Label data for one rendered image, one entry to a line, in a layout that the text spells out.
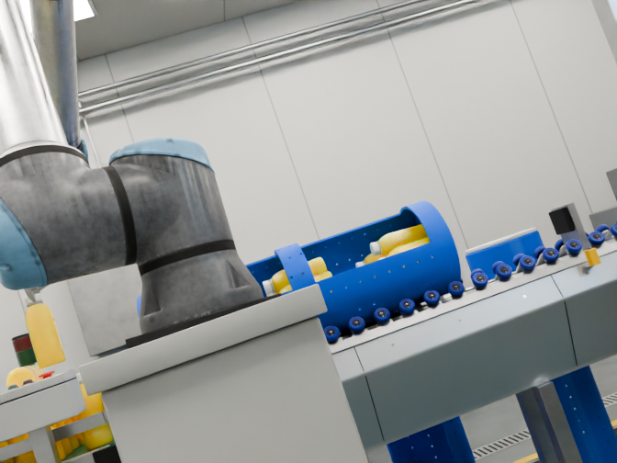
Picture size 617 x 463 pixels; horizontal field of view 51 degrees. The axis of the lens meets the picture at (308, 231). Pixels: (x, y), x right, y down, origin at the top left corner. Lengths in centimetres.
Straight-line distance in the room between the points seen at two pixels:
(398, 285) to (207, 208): 93
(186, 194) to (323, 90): 457
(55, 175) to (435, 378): 121
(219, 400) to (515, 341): 119
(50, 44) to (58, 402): 77
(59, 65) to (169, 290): 73
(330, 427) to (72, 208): 45
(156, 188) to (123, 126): 445
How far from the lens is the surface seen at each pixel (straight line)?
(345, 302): 176
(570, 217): 209
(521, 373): 195
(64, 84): 155
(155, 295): 96
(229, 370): 86
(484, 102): 582
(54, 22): 146
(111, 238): 93
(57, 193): 93
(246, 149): 528
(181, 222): 94
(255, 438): 87
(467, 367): 187
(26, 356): 229
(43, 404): 159
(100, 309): 497
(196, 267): 93
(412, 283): 181
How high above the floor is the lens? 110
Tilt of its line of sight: 5 degrees up
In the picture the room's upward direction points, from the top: 19 degrees counter-clockwise
